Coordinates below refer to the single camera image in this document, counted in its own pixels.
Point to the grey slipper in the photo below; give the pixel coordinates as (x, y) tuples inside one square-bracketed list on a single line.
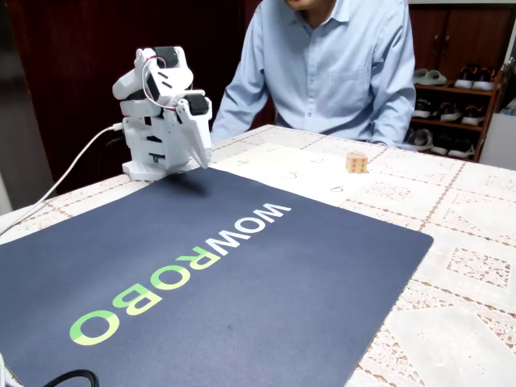
[(420, 140)]

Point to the white storage box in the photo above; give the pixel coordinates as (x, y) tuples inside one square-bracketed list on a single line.
[(500, 141)]

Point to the white paper sheet with numbers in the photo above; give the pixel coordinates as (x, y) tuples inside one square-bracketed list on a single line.
[(282, 169)]

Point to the dark brown wooden cabinet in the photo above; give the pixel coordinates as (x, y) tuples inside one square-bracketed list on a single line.
[(459, 36)]

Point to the black sneaker white sole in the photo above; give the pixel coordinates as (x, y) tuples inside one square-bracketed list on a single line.
[(449, 113), (472, 117), (422, 109)]

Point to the black sneaker with orange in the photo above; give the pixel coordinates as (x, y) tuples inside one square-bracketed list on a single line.
[(464, 78), (483, 81)]

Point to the wooden die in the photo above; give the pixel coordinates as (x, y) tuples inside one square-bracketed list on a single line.
[(356, 163)]

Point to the dark blue WOWROBO mat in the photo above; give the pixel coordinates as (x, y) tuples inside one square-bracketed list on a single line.
[(242, 290)]

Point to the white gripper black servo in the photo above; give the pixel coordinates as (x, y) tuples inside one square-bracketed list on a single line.
[(196, 128)]

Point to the right forearm in blue sleeve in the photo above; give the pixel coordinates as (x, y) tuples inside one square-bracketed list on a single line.
[(225, 121)]

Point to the person in light blue shirt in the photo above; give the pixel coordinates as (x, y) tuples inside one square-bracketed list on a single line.
[(330, 72)]

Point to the cream lace tablecloth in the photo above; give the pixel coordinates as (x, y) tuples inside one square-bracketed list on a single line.
[(463, 201)]

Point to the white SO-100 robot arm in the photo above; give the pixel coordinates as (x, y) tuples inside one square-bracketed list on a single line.
[(139, 137)]

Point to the black shoe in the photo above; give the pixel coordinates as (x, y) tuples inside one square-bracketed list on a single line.
[(460, 150), (440, 146)]

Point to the sage green slipper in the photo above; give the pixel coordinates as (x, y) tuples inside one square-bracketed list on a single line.
[(419, 76), (436, 77)]

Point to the wooden shoe rack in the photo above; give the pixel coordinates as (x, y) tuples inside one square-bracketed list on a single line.
[(447, 89)]

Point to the left forearm in blue sleeve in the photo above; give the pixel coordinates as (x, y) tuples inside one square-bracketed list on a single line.
[(393, 129)]

